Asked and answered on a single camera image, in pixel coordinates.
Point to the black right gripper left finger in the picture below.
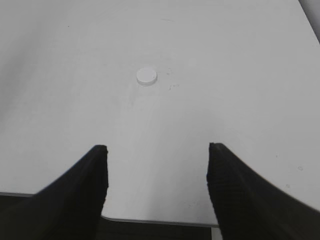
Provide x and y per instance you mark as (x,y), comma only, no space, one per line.
(68,209)

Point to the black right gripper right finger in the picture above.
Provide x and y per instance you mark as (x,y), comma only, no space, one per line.
(248,207)

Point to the white bottle cap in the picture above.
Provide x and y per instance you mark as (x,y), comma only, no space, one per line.
(146,76)

